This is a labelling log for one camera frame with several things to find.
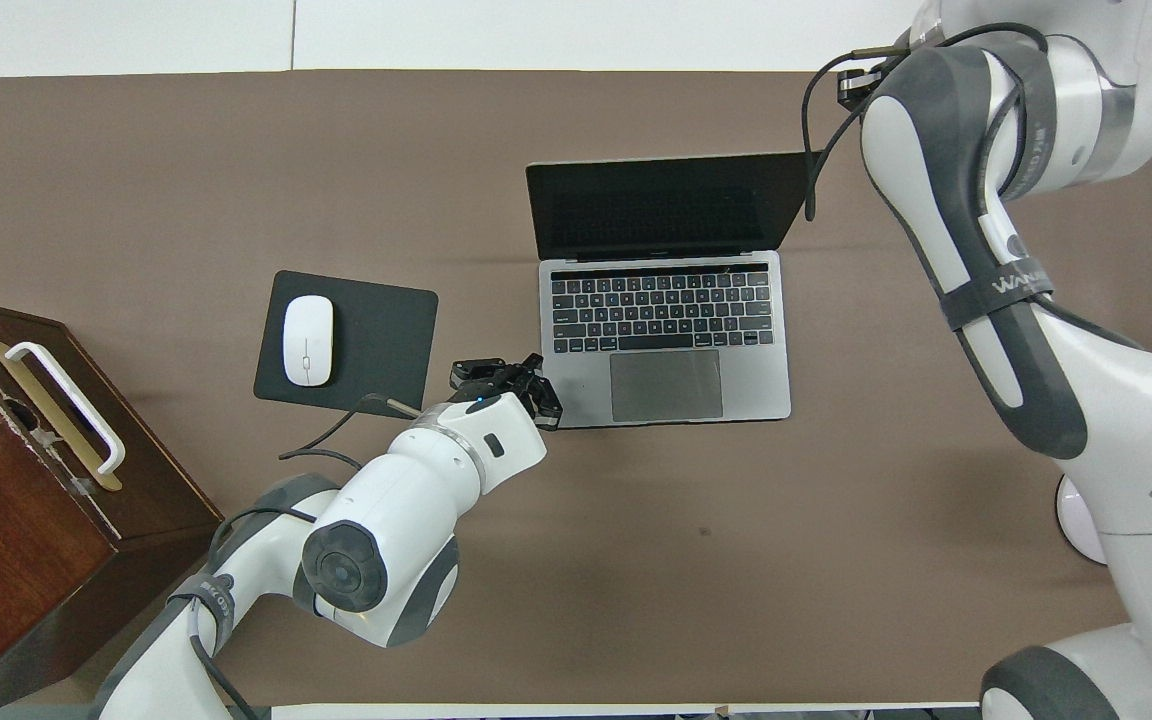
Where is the white box handle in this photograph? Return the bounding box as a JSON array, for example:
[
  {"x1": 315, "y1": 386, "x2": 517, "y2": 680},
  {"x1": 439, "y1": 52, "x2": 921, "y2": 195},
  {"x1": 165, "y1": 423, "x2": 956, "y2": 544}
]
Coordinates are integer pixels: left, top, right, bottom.
[{"x1": 4, "y1": 342, "x2": 126, "y2": 474}]

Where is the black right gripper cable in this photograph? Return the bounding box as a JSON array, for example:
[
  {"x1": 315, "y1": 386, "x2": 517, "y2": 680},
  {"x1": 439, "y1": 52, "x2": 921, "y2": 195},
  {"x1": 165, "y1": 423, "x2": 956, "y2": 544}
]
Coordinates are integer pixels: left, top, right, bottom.
[{"x1": 801, "y1": 22, "x2": 1052, "y2": 223}]

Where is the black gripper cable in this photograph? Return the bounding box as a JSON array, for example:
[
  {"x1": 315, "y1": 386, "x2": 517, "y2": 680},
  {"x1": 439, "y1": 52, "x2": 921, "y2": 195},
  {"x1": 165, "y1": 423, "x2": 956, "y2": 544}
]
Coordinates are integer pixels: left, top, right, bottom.
[
  {"x1": 279, "y1": 393, "x2": 429, "y2": 471},
  {"x1": 801, "y1": 22, "x2": 1052, "y2": 223}
]

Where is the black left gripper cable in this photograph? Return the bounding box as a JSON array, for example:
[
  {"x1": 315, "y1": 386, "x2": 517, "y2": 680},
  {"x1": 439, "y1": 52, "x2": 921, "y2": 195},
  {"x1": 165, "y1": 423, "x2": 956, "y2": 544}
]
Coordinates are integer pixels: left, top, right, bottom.
[{"x1": 279, "y1": 393, "x2": 429, "y2": 471}]

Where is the silver grey laptop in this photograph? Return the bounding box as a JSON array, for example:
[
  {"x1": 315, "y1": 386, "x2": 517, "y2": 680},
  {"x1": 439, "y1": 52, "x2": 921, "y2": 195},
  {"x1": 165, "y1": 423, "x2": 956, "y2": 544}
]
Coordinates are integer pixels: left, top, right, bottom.
[{"x1": 525, "y1": 152, "x2": 822, "y2": 429}]

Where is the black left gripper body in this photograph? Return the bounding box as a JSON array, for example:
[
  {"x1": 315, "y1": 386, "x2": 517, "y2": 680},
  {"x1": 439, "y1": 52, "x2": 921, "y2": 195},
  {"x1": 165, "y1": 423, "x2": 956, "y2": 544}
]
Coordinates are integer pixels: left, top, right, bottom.
[{"x1": 451, "y1": 370, "x2": 545, "y2": 406}]

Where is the brown table mat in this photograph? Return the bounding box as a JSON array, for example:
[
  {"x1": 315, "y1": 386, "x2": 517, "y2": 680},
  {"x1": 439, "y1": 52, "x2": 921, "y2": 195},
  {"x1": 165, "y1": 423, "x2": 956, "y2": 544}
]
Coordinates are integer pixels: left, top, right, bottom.
[{"x1": 0, "y1": 70, "x2": 1152, "y2": 706}]

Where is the dark brown wooden box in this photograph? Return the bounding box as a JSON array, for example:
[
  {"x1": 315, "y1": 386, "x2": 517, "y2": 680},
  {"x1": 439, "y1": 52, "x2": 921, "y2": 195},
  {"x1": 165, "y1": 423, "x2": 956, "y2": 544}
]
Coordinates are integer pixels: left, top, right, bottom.
[{"x1": 0, "y1": 292, "x2": 225, "y2": 716}]

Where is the brass handle plate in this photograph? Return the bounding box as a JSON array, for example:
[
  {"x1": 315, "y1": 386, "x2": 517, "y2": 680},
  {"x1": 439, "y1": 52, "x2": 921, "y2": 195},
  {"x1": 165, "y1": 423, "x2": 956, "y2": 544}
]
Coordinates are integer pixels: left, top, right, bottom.
[{"x1": 0, "y1": 340, "x2": 124, "y2": 492}]

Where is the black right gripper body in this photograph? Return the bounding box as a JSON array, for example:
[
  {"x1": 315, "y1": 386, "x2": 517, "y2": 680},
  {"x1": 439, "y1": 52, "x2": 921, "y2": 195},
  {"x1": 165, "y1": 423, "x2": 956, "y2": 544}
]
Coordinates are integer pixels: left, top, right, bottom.
[{"x1": 838, "y1": 66, "x2": 887, "y2": 106}]

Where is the black mouse pad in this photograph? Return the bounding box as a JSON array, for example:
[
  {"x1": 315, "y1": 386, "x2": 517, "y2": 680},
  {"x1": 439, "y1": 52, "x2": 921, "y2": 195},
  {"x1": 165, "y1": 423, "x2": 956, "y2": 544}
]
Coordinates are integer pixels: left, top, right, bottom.
[{"x1": 253, "y1": 270, "x2": 439, "y2": 414}]

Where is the white computer mouse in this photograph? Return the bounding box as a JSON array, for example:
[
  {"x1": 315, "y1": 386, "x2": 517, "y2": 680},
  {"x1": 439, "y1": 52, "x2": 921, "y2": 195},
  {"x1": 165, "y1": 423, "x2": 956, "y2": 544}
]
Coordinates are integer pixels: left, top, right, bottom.
[{"x1": 282, "y1": 296, "x2": 335, "y2": 387}]

